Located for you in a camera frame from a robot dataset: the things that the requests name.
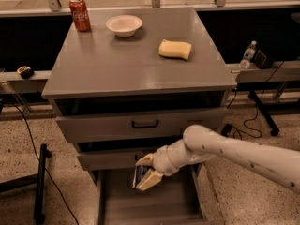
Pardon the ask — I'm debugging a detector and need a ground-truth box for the small black box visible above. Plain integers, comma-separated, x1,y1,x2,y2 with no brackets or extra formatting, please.
254,50,274,69

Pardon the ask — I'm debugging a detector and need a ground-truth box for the red cola can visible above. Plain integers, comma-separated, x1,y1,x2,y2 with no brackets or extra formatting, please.
69,0,91,32

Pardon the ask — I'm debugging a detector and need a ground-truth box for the white paper bowl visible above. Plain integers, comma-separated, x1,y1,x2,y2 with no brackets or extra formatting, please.
106,15,143,38

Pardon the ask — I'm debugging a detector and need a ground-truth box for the grey top drawer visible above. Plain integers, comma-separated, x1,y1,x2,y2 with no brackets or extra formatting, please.
56,107,228,143

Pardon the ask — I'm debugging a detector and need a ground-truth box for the yellow sponge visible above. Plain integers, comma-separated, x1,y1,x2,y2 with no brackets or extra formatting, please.
158,39,192,61

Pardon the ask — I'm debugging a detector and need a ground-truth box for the grey drawer cabinet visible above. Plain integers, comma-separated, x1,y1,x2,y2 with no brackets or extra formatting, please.
41,7,237,180

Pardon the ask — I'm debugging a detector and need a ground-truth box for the clear water bottle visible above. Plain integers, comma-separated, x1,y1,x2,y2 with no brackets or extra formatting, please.
240,40,257,69

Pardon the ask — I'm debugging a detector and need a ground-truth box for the black stand leg right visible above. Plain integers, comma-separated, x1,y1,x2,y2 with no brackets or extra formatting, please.
248,90,279,137

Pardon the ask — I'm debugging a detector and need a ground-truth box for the black floor cable left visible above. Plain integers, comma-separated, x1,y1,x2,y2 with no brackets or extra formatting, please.
0,99,80,225

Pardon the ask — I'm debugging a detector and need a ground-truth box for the tape measure on ledge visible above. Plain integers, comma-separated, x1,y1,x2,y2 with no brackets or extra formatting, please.
17,66,34,79

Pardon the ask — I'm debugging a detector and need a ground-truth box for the black power adapter cable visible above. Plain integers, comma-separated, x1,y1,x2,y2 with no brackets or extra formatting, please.
218,59,286,140

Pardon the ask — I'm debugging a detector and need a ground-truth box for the grey open bottom drawer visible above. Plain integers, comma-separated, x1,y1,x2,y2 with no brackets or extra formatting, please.
96,166,223,225

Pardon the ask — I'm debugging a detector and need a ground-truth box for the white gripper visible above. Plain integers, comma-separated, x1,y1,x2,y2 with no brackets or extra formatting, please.
135,145,179,191

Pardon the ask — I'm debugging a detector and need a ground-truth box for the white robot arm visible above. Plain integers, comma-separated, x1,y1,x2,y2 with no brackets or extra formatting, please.
133,125,300,194

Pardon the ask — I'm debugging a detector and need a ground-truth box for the grey middle drawer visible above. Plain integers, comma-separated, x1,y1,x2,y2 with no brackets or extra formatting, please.
76,142,213,172

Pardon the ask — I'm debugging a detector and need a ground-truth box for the black metal stand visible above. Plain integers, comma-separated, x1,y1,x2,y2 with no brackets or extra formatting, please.
0,143,52,225

